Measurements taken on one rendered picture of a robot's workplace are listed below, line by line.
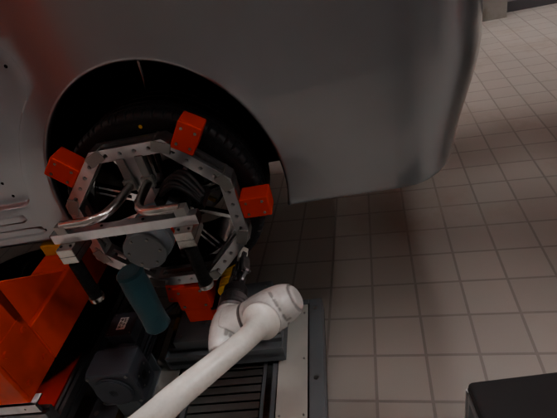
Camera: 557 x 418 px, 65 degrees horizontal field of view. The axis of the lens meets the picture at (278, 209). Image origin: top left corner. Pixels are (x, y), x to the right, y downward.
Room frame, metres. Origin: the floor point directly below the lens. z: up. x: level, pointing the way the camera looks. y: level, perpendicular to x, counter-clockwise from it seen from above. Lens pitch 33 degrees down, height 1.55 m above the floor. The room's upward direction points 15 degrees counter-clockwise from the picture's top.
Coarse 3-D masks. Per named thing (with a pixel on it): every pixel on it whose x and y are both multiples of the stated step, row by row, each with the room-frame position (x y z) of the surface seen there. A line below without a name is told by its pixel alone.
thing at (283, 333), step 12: (180, 312) 1.50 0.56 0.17; (276, 336) 1.22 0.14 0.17; (168, 348) 1.30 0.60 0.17; (192, 348) 1.28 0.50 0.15; (204, 348) 1.27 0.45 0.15; (264, 348) 1.17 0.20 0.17; (276, 348) 1.16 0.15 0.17; (168, 360) 1.25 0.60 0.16; (180, 360) 1.24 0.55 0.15; (192, 360) 1.23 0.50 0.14; (240, 360) 1.19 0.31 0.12; (252, 360) 1.18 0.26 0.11; (264, 360) 1.17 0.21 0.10; (276, 360) 1.16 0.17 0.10
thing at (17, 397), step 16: (0, 304) 1.02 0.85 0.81; (0, 320) 0.99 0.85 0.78; (16, 320) 1.03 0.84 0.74; (0, 336) 0.96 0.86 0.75; (16, 336) 0.99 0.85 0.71; (32, 336) 1.03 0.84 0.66; (0, 352) 0.93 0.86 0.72; (16, 352) 0.96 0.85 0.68; (32, 352) 1.00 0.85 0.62; (48, 352) 1.04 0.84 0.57; (0, 368) 0.90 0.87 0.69; (16, 368) 0.93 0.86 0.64; (32, 368) 0.97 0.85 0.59; (48, 368) 1.01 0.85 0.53; (0, 384) 0.91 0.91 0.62; (16, 384) 0.90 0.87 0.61; (32, 384) 0.94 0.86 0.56; (0, 400) 0.92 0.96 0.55; (16, 400) 0.91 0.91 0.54
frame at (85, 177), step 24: (96, 144) 1.25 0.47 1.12; (120, 144) 1.20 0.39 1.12; (144, 144) 1.17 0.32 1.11; (168, 144) 1.15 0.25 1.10; (96, 168) 1.20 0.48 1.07; (192, 168) 1.15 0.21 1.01; (216, 168) 1.14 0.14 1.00; (72, 192) 1.23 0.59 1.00; (72, 216) 1.24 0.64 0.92; (240, 216) 1.13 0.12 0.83; (96, 240) 1.23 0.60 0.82; (240, 240) 1.13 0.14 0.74; (120, 264) 1.22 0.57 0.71; (216, 264) 1.16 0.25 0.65
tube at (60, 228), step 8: (120, 160) 1.18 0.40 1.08; (120, 168) 1.18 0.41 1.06; (128, 176) 1.18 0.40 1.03; (128, 184) 1.16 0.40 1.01; (136, 184) 1.18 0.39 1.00; (120, 192) 1.12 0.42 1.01; (128, 192) 1.13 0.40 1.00; (120, 200) 1.09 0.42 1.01; (104, 208) 1.05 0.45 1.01; (112, 208) 1.05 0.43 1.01; (88, 216) 1.03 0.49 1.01; (96, 216) 1.02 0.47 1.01; (104, 216) 1.03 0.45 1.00; (56, 224) 1.05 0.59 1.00; (64, 224) 1.03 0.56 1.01; (72, 224) 1.02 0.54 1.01; (80, 224) 1.02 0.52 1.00; (88, 224) 1.02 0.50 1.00; (56, 232) 1.03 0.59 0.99; (64, 232) 1.03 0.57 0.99
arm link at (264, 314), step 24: (288, 288) 0.83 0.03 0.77; (240, 312) 0.84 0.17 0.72; (264, 312) 0.78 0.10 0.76; (288, 312) 0.78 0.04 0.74; (240, 336) 0.70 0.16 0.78; (264, 336) 0.73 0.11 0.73; (216, 360) 0.65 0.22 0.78; (168, 384) 0.62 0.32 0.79; (192, 384) 0.61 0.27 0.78; (144, 408) 0.55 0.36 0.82; (168, 408) 0.56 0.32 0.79
